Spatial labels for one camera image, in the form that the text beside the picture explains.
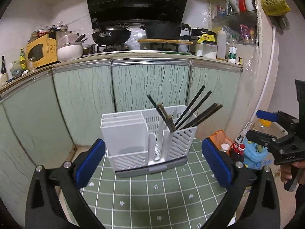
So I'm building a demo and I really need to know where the black chopstick pair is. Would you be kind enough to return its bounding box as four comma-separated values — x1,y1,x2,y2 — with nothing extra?
175,85,205,128

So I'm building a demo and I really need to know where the brown wooden chopstick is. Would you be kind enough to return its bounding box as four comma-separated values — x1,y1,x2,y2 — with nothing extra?
158,103,175,132

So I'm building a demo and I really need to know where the person right hand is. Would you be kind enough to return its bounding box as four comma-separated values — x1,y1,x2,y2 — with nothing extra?
280,160,305,184

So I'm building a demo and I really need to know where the dark soy sauce bottle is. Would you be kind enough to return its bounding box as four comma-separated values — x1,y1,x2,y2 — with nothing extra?
229,143,246,163

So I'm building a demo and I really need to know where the orange plastic bag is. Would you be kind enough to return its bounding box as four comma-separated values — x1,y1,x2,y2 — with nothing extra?
209,130,233,154

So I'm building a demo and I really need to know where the white pipe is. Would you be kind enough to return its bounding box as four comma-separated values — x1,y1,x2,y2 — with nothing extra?
249,28,277,125

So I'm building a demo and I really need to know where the green checked tablecloth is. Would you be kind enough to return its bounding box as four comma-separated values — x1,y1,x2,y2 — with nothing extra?
80,139,226,228

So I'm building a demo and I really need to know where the green label white bottle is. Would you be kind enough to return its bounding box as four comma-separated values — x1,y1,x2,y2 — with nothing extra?
228,46,237,64

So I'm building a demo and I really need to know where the clear jar with white powder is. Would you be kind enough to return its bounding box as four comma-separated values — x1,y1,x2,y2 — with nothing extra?
203,40,217,59

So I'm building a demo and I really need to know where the white squeeze bottle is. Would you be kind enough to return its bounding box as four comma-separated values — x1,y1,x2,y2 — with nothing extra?
217,28,226,60

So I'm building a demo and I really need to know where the yellow plastic bag hanging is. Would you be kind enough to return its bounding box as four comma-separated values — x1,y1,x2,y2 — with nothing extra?
261,0,291,17

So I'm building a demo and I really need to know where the red bottle on shelf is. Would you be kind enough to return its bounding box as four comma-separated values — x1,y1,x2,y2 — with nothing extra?
239,0,247,12

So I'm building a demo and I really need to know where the white plastic utensil holder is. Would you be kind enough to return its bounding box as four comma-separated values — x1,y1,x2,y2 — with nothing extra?
100,109,197,178

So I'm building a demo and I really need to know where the wooden cutting board round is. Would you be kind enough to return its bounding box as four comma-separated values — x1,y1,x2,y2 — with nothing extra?
137,39,193,45

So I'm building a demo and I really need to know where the dark sauce bottle on counter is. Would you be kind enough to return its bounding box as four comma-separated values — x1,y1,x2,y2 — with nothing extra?
1,56,7,74

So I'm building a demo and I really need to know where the black cooking pot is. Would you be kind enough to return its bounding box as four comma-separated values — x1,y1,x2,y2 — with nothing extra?
140,22,191,40

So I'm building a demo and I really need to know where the green bottle yellow label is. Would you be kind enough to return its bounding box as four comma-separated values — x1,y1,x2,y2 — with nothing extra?
20,48,27,71

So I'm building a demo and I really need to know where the yellow toy microwave box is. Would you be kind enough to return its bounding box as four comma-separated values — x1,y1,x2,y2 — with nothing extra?
25,31,58,69

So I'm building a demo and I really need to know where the black wok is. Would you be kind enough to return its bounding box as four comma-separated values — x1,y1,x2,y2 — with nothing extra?
91,18,131,46

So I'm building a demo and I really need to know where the black range hood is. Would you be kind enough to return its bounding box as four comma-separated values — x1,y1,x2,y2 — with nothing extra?
87,0,187,29

